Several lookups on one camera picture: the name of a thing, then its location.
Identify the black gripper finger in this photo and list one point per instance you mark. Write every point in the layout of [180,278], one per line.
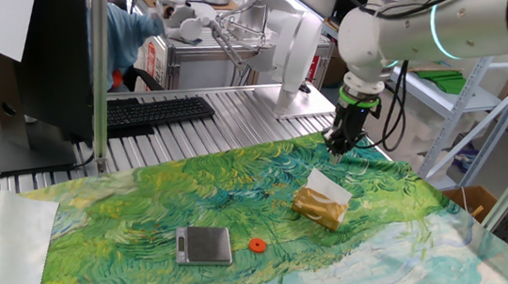
[334,145]
[351,147]

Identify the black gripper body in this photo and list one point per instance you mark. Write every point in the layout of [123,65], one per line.
[353,122]

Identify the white paper napkin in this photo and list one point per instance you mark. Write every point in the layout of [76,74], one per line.
[327,186]

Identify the white robot arm on plate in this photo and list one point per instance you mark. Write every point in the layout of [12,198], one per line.
[296,47]

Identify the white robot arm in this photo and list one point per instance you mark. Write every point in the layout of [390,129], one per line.
[473,19]

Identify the gold tissue pack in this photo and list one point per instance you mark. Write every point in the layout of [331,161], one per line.
[318,211]

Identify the white metal shelf rack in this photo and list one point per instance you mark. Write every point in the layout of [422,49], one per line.
[448,102]

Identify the green fabric piece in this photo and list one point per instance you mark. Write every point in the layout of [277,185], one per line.
[446,81]

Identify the brown cardboard box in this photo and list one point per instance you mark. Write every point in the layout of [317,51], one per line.
[468,200]

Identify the orange disc with hole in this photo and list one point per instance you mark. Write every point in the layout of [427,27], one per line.
[253,248]

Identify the metal equipment case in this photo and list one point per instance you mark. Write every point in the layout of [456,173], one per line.
[199,67]

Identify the silver digital kitchen scale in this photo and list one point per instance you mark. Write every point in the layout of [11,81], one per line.
[208,246]

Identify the black keyboard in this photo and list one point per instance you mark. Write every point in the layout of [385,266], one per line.
[156,112]

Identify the white robot hand device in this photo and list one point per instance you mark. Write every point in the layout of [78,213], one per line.
[184,17]

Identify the black office chair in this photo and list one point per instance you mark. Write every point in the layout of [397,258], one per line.
[145,78]

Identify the green painted landscape tablecloth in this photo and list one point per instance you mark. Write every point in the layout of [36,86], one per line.
[125,221]

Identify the person in blue sweater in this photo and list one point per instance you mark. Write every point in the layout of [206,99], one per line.
[125,42]

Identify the black computer monitor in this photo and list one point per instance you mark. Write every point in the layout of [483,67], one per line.
[52,64]

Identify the silvery white fabric sheet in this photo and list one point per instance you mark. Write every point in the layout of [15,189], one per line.
[18,242]

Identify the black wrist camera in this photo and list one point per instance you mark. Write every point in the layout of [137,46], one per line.
[376,109]

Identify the thin aluminium frame post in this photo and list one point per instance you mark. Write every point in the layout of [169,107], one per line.
[101,82]

